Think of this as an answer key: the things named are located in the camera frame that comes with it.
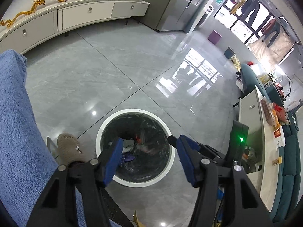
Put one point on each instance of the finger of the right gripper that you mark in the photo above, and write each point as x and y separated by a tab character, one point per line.
203	149

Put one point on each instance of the grey double door refrigerator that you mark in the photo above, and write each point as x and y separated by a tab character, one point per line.
170	15

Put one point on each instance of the golden dragon figurine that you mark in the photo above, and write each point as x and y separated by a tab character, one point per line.
9	22

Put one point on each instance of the purple cube stool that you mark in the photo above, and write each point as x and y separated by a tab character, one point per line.
214	37

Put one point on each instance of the dark small waste bin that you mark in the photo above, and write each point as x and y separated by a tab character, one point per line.
229	53

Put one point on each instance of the beige slipper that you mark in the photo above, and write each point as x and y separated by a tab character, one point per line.
69	149

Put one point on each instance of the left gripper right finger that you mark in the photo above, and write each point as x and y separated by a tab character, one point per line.
242	205

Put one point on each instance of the teal sofa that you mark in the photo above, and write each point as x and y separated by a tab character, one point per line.
286	139

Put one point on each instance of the white side table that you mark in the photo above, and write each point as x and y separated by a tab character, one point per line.
261	139

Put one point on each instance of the blue fluffy bed cover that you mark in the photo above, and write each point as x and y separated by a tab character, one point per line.
26	163

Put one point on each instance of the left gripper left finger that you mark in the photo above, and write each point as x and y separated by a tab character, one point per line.
77	193

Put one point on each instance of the white round trash bin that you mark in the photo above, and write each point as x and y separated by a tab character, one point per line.
146	156

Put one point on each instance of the white low tv cabinet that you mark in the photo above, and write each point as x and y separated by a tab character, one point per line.
47	22

